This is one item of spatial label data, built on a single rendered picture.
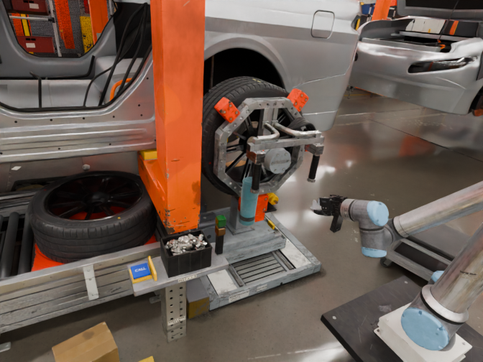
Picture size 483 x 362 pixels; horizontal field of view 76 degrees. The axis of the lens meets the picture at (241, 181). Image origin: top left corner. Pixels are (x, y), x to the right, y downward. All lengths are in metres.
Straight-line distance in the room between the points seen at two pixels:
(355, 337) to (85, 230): 1.32
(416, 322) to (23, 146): 1.83
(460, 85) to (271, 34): 2.43
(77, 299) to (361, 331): 1.34
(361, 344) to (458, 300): 0.48
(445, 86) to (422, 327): 2.98
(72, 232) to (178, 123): 0.77
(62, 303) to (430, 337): 1.55
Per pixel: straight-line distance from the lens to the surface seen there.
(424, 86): 3.92
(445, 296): 1.27
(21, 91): 2.59
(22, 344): 1.98
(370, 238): 1.30
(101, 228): 1.69
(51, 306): 1.81
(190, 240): 1.43
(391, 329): 1.55
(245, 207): 1.63
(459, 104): 4.05
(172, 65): 1.25
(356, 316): 1.65
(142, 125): 1.83
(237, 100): 1.59
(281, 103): 1.62
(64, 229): 1.73
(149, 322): 1.88
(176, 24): 1.24
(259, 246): 2.07
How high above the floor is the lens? 1.47
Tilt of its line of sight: 28 degrees down
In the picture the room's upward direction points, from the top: 6 degrees clockwise
